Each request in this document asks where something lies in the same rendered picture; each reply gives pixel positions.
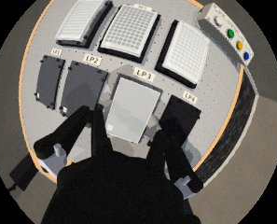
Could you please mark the white button panel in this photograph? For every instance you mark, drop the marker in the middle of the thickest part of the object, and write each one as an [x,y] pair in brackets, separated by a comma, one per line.
[232,42]

